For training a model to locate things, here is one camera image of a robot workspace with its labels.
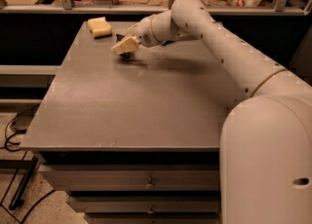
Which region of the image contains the drawer metal knob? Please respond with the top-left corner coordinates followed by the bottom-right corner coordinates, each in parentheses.
top-left (145, 178), bottom-right (155, 189)
top-left (146, 205), bottom-right (155, 214)

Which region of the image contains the top drawer metal knob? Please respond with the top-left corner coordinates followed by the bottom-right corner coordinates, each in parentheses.
top-left (145, 178), bottom-right (155, 189)

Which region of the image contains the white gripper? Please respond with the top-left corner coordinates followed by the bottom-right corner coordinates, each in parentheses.
top-left (111, 16), bottom-right (159, 55)

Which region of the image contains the black rxbar chocolate wrapper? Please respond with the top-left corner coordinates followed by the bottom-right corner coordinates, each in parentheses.
top-left (116, 34), bottom-right (132, 59)

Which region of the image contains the yellow sponge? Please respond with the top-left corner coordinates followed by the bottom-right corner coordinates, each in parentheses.
top-left (87, 17), bottom-right (112, 38)

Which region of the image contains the black stand leg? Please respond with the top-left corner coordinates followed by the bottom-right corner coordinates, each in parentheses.
top-left (9, 156), bottom-right (38, 210)

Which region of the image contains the black floor cable left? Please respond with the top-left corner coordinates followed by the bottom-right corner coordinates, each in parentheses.
top-left (0, 104), bottom-right (57, 224)

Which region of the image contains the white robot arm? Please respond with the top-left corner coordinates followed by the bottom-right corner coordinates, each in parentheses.
top-left (112, 0), bottom-right (312, 224)

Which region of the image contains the grey drawer cabinet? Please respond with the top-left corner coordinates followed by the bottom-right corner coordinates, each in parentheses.
top-left (22, 27), bottom-right (244, 224)

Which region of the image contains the grey power box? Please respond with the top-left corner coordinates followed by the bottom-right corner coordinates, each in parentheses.
top-left (10, 109), bottom-right (36, 131)

